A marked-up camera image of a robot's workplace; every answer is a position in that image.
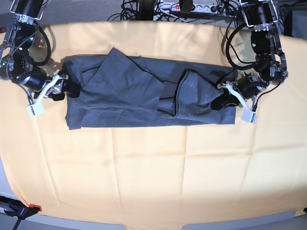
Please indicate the white power strip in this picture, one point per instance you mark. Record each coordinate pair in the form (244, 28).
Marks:
(196, 8)

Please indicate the black centre stand post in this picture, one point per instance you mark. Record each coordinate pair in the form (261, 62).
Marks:
(146, 10)

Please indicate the grey blue T-shirt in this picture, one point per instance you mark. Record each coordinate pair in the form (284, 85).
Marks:
(125, 91)

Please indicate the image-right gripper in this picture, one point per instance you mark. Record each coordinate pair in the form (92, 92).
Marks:
(248, 85)

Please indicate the yellow table cloth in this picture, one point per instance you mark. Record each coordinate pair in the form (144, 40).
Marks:
(162, 178)

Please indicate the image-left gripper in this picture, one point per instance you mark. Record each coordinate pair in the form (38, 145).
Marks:
(35, 80)

